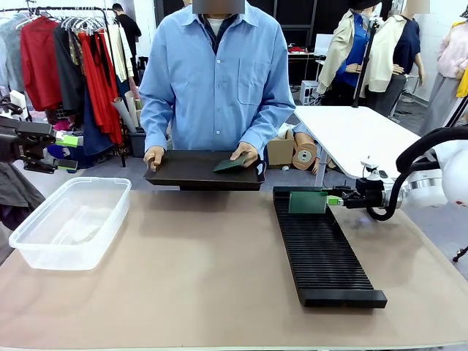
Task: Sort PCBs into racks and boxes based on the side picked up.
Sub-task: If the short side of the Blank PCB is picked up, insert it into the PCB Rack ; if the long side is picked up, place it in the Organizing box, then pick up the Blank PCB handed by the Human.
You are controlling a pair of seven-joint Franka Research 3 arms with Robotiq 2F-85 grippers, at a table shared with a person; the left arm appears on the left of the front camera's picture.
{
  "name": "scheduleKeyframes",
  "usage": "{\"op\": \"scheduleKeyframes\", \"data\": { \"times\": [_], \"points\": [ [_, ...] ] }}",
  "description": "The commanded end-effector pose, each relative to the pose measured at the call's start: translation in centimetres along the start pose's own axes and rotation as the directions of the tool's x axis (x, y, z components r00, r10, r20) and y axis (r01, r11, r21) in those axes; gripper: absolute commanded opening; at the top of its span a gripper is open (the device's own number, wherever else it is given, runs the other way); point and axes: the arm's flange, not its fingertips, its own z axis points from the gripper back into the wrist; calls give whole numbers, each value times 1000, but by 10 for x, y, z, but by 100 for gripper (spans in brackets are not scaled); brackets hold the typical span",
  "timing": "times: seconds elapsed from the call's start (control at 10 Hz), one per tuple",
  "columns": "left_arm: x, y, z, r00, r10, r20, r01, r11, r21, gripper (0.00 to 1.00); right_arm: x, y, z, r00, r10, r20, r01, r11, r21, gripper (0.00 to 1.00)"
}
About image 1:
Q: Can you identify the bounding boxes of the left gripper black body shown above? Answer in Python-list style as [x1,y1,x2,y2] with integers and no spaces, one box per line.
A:
[0,116,58,175]

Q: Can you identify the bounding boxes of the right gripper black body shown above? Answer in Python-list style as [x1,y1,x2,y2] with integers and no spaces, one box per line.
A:
[343,177,385,210]

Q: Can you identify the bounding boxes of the green PCB board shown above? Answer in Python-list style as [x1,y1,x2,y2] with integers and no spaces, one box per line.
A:
[288,190,328,215]
[212,152,253,173]

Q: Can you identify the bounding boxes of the black plastic tray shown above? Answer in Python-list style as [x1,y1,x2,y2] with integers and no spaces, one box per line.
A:
[143,148,266,192]

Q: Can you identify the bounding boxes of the person's right forearm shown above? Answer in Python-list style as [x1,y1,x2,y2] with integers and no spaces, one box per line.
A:
[144,102,177,151]

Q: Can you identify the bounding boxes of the person's left forearm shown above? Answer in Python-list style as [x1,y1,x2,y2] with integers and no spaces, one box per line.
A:
[239,100,296,156]

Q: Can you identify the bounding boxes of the person's right hand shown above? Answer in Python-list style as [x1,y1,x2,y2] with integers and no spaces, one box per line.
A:
[143,145,166,173]

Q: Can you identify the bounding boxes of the person's left hand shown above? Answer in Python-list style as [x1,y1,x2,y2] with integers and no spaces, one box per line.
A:
[230,142,259,168]

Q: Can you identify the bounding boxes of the blue denim garment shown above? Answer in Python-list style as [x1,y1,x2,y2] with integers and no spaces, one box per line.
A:
[83,87,115,156]

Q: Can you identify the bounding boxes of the brown cardboard spool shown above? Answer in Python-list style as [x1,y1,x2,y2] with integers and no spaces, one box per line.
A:
[292,131,322,175]

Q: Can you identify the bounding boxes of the grey cloth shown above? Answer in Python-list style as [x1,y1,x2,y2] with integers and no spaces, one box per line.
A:
[0,160,46,231]

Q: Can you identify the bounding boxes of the white table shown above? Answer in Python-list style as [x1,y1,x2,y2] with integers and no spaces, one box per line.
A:
[293,105,421,186]

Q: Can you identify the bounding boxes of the black slotted PCB rack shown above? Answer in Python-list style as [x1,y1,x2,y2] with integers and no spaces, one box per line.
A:
[272,185,388,309]

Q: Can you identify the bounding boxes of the red dress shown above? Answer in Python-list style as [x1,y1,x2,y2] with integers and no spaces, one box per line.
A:
[78,31,124,146]

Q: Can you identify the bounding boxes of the clear plastic storage box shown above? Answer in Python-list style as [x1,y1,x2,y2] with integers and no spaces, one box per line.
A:
[8,176,132,271]

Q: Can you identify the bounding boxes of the paper rolls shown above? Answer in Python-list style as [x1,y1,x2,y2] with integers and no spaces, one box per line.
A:
[111,90,146,133]

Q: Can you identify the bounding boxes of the grey bin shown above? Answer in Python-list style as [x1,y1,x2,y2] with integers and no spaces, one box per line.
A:
[128,127,148,158]

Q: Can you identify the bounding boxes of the cardboard box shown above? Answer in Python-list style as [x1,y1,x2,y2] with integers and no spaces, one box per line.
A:
[266,129,295,169]

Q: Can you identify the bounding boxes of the black jacket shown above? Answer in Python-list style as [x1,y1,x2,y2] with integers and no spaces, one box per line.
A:
[53,24,86,115]

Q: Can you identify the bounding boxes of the red shirt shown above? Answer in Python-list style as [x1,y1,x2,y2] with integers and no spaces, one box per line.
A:
[20,16,63,113]

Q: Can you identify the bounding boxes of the grey garment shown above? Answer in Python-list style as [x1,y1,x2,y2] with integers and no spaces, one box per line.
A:
[0,13,27,94]

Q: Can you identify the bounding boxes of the cream garment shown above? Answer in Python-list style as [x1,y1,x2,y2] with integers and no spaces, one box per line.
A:
[107,23,135,83]

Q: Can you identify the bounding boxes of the black clothes rack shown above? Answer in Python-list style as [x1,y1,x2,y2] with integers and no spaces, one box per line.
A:
[0,6,127,168]

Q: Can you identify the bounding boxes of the person in black clothes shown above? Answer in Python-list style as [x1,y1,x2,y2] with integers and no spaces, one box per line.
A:
[111,2,143,81]

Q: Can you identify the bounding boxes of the black tripod pole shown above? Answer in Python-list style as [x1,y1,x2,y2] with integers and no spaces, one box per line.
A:
[351,17,380,109]

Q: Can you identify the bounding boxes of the mannequin with beige jacket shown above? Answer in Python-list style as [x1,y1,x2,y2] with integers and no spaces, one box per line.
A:
[316,0,381,107]

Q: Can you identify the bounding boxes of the mannequin with pink top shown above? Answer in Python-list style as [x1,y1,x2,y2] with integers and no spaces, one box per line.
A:
[418,20,468,137]

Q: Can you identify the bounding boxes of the mannequin with cream navy top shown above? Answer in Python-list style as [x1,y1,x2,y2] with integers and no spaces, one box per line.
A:
[367,7,427,118]

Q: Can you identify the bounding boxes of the person's blue shirt torso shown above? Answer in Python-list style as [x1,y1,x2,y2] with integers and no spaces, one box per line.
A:
[138,1,296,156]

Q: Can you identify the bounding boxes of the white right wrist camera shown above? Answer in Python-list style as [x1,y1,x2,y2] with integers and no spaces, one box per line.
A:
[360,156,389,181]

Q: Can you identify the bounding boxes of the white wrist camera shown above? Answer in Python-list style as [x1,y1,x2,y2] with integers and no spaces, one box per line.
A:
[360,156,389,181]
[0,90,30,122]

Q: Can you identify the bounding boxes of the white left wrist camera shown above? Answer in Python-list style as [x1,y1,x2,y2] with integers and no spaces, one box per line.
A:
[0,90,30,122]

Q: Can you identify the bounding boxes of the black robot cable hose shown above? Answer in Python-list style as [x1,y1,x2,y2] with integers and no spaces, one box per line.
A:
[365,126,468,222]

